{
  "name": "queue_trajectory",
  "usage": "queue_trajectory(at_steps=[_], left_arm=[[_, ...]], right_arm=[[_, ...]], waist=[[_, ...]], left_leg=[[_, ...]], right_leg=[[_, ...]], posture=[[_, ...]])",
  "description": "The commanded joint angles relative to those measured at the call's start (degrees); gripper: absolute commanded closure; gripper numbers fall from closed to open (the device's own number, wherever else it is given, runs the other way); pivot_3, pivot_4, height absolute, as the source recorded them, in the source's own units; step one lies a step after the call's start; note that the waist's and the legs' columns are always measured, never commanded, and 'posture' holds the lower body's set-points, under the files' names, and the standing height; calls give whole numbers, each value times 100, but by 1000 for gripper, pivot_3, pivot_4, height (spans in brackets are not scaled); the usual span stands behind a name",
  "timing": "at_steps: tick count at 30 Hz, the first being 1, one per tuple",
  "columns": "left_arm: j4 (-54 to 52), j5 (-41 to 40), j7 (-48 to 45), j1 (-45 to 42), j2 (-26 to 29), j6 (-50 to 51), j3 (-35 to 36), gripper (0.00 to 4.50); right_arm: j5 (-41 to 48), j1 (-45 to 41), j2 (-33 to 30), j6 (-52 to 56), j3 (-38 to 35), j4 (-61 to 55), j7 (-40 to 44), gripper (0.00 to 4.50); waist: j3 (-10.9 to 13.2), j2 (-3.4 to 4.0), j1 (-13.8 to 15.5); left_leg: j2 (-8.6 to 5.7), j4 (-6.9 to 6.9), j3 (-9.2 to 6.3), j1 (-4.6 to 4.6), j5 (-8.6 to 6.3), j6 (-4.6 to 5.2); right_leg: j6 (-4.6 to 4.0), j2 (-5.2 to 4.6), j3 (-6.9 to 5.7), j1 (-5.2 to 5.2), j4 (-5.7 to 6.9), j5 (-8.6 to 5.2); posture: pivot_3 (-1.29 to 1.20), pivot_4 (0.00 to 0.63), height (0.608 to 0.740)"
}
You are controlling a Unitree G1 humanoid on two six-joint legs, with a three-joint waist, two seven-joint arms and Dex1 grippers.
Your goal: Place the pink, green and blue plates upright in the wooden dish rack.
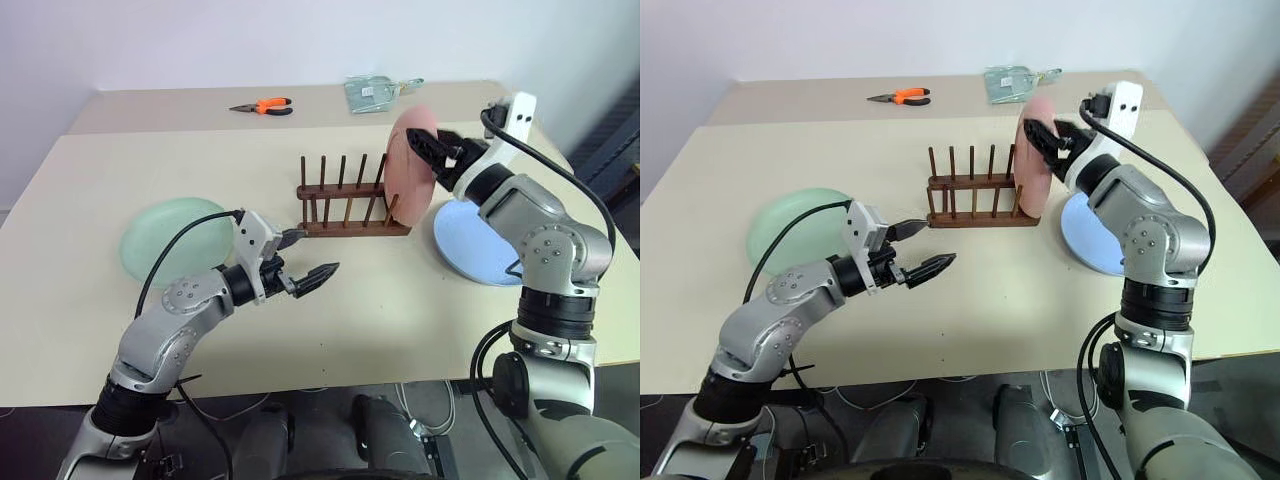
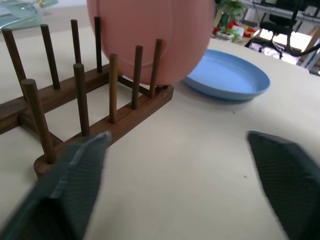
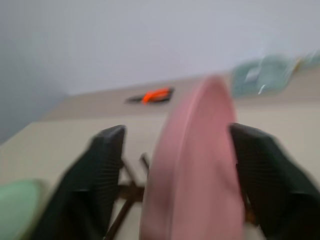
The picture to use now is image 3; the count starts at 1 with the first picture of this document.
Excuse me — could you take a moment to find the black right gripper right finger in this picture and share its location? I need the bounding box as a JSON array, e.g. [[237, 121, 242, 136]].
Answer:
[[229, 122, 320, 240]]

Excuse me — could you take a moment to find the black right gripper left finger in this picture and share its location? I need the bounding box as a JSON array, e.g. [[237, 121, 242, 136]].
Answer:
[[30, 124, 126, 240]]

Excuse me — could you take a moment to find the pink plate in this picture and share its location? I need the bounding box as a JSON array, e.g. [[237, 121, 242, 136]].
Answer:
[[139, 76, 247, 240]]

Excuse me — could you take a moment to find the wooden dish rack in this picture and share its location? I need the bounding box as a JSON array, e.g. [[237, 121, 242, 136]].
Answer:
[[103, 152, 261, 240]]

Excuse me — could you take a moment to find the green plate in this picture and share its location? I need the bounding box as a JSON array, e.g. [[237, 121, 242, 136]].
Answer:
[[0, 178, 48, 240]]

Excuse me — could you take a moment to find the clear teal plastic bag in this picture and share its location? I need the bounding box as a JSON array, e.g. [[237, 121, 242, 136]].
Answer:
[[231, 49, 320, 97]]

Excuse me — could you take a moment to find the orange and black tool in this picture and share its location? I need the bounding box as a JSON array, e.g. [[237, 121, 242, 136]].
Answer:
[[125, 87, 175, 106]]

